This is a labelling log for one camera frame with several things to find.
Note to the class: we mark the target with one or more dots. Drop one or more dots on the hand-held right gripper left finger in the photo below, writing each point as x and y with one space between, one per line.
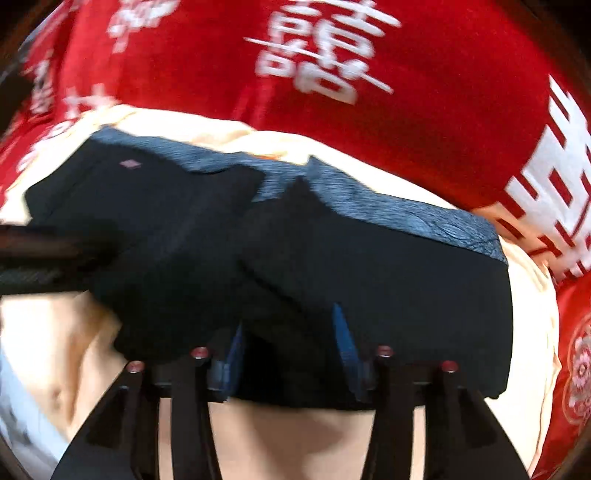
233 357

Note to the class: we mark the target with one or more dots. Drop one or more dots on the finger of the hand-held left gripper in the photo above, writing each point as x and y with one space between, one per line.
51 242
41 279

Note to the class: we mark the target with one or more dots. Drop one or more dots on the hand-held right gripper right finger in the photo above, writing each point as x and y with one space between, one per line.
347 344

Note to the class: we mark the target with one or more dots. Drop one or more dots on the black pants with blue trim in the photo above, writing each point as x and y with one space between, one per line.
369 277

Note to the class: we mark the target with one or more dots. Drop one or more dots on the cream cloth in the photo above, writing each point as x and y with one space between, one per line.
277 443

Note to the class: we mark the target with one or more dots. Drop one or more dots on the red printed blanket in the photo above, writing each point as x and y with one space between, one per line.
438 138

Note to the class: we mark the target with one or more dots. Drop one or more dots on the red embroidered pillow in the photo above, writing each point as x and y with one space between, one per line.
577 374

